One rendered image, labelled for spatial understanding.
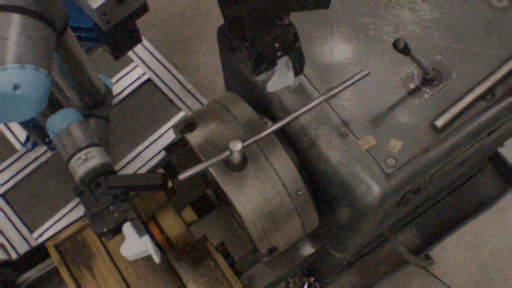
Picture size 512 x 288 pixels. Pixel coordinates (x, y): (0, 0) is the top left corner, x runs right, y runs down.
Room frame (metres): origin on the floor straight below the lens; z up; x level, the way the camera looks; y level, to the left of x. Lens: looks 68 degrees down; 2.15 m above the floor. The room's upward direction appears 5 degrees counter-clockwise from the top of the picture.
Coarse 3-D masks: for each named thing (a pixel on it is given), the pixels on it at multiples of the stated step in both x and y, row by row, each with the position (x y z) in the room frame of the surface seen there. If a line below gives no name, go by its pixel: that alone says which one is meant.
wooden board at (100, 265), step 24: (144, 216) 0.34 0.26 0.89; (48, 240) 0.30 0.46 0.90; (72, 240) 0.30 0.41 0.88; (96, 240) 0.30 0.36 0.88; (120, 240) 0.29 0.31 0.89; (72, 264) 0.25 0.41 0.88; (96, 264) 0.25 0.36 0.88; (120, 264) 0.24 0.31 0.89; (144, 264) 0.24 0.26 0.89; (168, 264) 0.23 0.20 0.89; (192, 264) 0.23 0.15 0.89; (216, 264) 0.22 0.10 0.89
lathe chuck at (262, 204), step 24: (192, 120) 0.43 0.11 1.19; (216, 120) 0.41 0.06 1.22; (192, 144) 0.37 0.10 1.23; (216, 144) 0.36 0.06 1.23; (216, 168) 0.32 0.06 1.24; (240, 168) 0.32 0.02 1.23; (264, 168) 0.31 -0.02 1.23; (240, 192) 0.28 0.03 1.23; (264, 192) 0.28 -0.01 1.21; (240, 216) 0.24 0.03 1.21; (264, 216) 0.24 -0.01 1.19; (288, 216) 0.24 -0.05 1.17; (264, 240) 0.21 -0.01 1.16; (288, 240) 0.21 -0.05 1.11
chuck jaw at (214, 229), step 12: (204, 216) 0.27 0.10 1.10; (216, 216) 0.27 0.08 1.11; (228, 216) 0.27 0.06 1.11; (192, 228) 0.25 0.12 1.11; (204, 228) 0.25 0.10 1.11; (216, 228) 0.25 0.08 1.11; (228, 228) 0.25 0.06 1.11; (240, 228) 0.24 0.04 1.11; (204, 240) 0.23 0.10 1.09; (216, 240) 0.23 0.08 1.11; (228, 240) 0.22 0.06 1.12; (240, 240) 0.22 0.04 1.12; (240, 252) 0.20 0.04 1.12; (252, 252) 0.20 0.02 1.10; (240, 264) 0.18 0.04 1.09
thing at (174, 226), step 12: (168, 204) 0.30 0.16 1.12; (156, 216) 0.28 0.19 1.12; (168, 216) 0.28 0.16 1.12; (180, 216) 0.28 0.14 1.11; (192, 216) 0.27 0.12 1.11; (156, 228) 0.26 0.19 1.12; (168, 228) 0.25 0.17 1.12; (180, 228) 0.25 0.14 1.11; (156, 240) 0.24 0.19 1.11; (168, 240) 0.24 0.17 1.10; (180, 240) 0.23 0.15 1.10; (192, 240) 0.24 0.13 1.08; (168, 252) 0.22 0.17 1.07
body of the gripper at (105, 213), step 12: (96, 168) 0.38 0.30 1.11; (108, 168) 0.38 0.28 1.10; (84, 180) 0.36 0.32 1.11; (96, 180) 0.37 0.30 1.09; (84, 192) 0.34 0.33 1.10; (96, 192) 0.34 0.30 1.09; (108, 192) 0.34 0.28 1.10; (120, 192) 0.33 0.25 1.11; (84, 204) 0.32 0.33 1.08; (96, 204) 0.31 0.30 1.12; (108, 204) 0.31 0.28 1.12; (120, 204) 0.31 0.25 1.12; (132, 204) 0.31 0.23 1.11; (96, 216) 0.29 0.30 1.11; (108, 216) 0.29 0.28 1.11; (120, 216) 0.29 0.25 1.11; (96, 228) 0.27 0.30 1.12; (108, 228) 0.26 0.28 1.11; (120, 228) 0.27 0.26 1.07; (108, 240) 0.26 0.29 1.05
